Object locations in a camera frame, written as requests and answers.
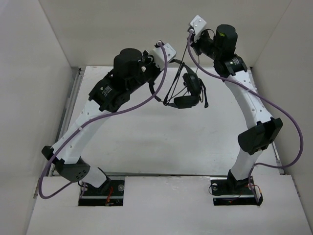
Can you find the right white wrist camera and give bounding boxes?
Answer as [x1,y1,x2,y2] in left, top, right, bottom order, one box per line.
[188,15,207,42]

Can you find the purple cable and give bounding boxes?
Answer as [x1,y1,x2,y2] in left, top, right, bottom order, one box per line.
[39,42,169,199]
[186,30,304,191]

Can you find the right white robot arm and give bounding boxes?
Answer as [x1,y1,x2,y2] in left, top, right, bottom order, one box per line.
[188,23,283,194]

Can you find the black headphones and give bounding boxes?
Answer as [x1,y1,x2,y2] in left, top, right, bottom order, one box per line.
[155,59,209,109]

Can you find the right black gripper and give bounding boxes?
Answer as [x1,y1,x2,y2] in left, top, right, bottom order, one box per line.
[187,30,222,60]

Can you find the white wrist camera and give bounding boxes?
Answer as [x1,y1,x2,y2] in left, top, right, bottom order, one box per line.
[149,41,177,71]
[188,15,207,42]

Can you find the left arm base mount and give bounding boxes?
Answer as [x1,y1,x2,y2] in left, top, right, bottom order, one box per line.
[78,176,125,207]

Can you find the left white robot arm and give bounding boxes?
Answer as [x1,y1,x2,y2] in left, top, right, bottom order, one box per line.
[42,44,170,194]

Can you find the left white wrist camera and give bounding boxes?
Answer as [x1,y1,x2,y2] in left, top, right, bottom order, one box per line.
[149,41,177,71]

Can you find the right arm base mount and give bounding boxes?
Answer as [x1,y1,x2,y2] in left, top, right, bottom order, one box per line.
[208,177,264,206]

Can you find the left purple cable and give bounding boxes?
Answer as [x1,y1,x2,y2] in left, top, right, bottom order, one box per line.
[39,42,169,199]

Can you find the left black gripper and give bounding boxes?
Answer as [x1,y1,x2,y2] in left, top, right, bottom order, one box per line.
[128,49,165,94]

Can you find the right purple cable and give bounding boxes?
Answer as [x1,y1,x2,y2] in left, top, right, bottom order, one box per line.
[186,30,304,191]

